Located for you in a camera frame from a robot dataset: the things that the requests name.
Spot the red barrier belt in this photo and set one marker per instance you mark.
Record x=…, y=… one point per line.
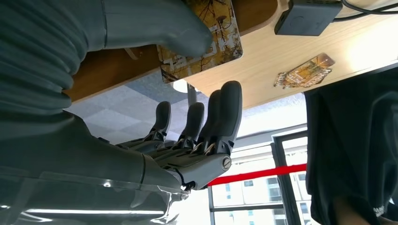
x=258, y=174

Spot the white building outside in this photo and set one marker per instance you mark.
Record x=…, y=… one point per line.
x=258, y=195

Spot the black window frame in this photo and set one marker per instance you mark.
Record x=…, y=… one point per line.
x=281, y=161

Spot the light wood desk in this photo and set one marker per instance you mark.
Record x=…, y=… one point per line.
x=264, y=62

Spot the black docking hub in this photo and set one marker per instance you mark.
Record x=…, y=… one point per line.
x=307, y=18

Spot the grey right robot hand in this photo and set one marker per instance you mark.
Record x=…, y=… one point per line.
x=93, y=174

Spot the person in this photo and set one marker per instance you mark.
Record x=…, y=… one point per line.
x=351, y=139

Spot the wooden card holder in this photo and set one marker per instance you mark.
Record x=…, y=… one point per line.
x=118, y=68

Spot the chrome stanchion post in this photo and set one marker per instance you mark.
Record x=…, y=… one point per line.
x=192, y=96

